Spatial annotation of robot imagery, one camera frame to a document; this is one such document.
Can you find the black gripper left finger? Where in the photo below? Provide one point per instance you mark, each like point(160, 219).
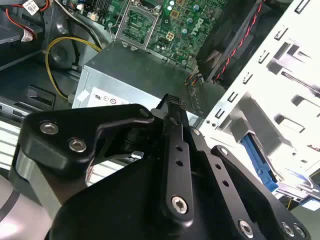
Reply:
point(62, 125)

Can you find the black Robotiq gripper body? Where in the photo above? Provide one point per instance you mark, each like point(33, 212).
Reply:
point(125, 200)

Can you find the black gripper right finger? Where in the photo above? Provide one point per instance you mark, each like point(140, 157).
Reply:
point(221, 175)

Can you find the hard disk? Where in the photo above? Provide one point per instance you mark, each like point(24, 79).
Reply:
point(260, 160)

